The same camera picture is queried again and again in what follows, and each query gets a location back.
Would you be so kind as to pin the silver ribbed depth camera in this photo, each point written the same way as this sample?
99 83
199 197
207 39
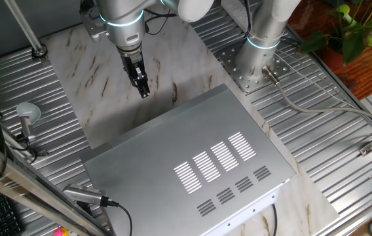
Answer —
82 193

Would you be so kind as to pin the slanted aluminium pole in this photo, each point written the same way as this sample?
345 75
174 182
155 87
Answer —
26 27

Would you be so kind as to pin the colourful plastic toy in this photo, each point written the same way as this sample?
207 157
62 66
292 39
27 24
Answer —
61 232

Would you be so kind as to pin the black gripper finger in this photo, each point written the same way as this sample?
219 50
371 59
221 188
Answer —
134 82
142 82

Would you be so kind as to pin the green potted plant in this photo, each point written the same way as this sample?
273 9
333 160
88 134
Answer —
353 46

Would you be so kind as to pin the aluminium frame beam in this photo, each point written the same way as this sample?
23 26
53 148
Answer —
9 183

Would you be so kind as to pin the perforated aluminium robot base plate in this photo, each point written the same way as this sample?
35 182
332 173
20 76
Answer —
235 70

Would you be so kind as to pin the small steel corner bracket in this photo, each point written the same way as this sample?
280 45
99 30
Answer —
366 150

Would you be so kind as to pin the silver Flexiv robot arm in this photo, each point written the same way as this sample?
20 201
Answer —
123 29

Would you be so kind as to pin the silver microwave oven body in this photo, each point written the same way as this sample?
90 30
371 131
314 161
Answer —
159 157

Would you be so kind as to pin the wrist camera with silver bracket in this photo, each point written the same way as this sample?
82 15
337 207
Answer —
94 27

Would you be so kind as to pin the reddish brown wooden stand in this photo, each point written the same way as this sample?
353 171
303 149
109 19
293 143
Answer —
369 75

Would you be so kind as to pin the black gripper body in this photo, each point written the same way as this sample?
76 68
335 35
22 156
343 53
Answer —
130 64

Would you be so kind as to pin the white marble pattern mat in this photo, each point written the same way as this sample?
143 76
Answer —
78 95

